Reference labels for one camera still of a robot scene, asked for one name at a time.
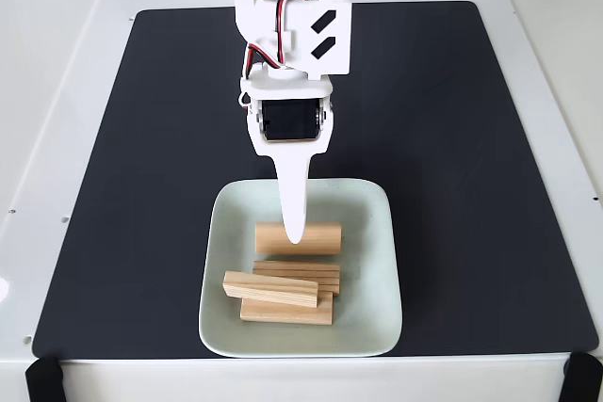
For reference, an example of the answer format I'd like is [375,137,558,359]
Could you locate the grooved wooden block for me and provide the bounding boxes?
[239,291,335,327]
[221,270,321,310]
[254,221,342,256]
[253,260,342,297]

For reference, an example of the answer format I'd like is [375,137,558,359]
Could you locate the pale green square plate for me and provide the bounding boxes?
[197,178,404,359]

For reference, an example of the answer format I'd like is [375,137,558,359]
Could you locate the black rubber mat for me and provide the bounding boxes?
[31,0,599,360]

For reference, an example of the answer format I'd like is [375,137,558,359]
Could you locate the red black white servo cable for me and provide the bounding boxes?
[237,0,321,106]

